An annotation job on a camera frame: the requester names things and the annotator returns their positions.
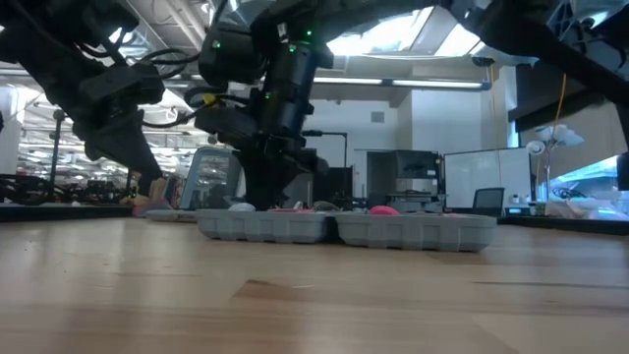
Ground yellow cable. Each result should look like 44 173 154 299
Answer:
553 73 569 130

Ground grey plastic tool case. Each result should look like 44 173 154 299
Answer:
196 208 498 254

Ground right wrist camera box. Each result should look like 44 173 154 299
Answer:
198 24 269 89

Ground black left camera cable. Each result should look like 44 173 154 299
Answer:
140 46 202 80

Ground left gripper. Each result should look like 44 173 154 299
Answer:
73 63 166 182

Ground white board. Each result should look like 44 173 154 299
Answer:
443 146 533 210

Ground person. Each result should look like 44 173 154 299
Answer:
120 169 168 207

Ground dark equipment rack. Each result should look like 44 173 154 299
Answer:
366 149 443 213

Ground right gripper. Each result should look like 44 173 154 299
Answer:
194 105 329 210

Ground light grey mesh office chair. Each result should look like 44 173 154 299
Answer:
177 146 243 210

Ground black display screen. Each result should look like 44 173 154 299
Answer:
313 165 354 203

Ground long ceiling light bar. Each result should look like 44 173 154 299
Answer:
0 68 492 92

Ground black right camera cable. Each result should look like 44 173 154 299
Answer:
142 86 252 130

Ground black gantry frame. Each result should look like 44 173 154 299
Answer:
50 108 68 198
302 129 349 198

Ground black camera cable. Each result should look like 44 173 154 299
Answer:
140 46 202 80
142 86 252 130

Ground dark coiled cables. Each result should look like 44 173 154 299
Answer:
552 186 590 202

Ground white multi-head floor lamp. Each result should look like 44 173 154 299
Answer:
524 124 586 204

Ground black metal table frame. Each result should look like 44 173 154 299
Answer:
0 204 629 236

